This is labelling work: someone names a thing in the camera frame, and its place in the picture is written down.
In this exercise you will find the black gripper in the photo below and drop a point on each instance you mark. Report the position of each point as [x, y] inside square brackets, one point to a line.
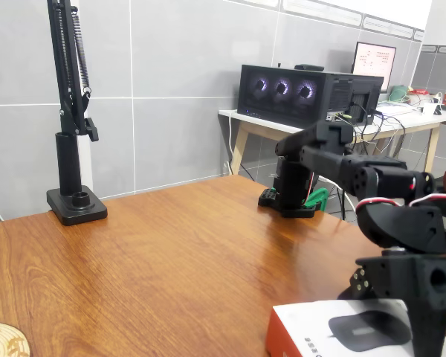
[412, 277]

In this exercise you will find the orange white mouse box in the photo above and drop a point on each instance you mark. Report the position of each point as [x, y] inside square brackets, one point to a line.
[301, 327]

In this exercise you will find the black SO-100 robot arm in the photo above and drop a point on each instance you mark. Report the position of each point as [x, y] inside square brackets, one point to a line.
[293, 178]

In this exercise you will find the green plastic clamp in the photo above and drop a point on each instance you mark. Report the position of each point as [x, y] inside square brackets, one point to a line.
[317, 199]

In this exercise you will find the white cup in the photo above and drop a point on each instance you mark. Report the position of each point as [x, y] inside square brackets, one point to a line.
[429, 109]

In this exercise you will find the white paper stack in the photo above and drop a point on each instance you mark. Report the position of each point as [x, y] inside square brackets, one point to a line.
[394, 108]

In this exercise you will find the green bag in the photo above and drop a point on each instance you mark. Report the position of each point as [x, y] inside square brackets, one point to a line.
[398, 93]

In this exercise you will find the computer monitor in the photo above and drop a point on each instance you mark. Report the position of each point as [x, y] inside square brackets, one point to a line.
[375, 63]

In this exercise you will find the white table with wooden legs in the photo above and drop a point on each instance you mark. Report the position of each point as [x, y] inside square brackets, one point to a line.
[245, 121]

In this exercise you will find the black computer case with fans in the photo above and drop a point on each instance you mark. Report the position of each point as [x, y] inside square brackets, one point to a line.
[252, 93]

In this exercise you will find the black stand pole base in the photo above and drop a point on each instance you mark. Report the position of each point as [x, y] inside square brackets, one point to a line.
[68, 167]

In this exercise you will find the round wooden coaster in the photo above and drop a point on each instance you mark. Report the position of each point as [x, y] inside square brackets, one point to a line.
[3, 340]

